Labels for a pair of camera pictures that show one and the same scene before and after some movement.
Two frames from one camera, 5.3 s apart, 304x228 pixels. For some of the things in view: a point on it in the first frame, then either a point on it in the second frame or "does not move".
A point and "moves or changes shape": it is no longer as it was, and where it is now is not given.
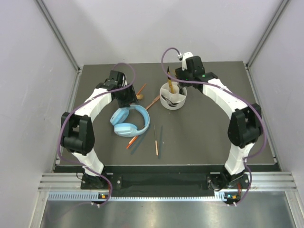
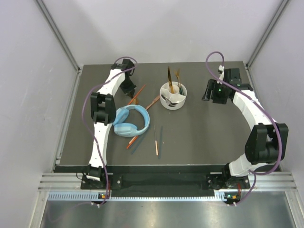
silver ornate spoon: x=172 y=104 does not move
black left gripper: x=131 y=98 to x=129 y=91
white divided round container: x=172 y=101 does not move
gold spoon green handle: x=139 y=97 moves or changes shape
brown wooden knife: x=155 y=99 does not move
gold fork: x=170 y=82 does not move
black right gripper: x=180 y=73 to x=212 y=85
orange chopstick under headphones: x=141 y=89 does not move
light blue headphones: x=121 y=128 does not move
